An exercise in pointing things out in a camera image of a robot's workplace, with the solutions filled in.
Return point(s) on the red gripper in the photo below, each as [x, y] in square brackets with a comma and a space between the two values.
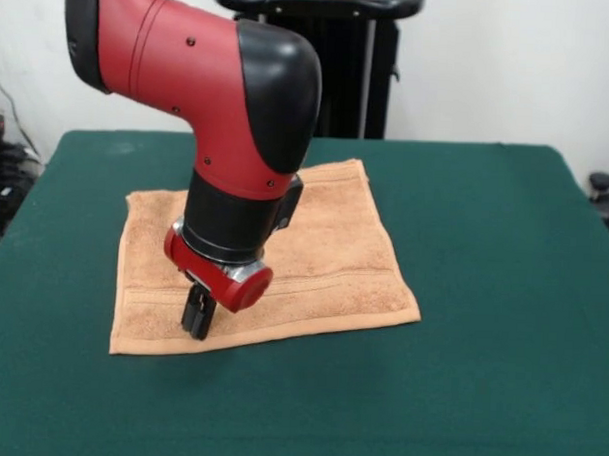
[213, 275]

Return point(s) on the tan terry towel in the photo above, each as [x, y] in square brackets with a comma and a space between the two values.
[333, 269]

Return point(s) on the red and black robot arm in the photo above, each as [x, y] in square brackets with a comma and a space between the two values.
[237, 135]

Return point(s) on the dark green table cloth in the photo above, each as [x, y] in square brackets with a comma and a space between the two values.
[479, 369]

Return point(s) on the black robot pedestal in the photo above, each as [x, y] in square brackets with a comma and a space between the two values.
[360, 75]

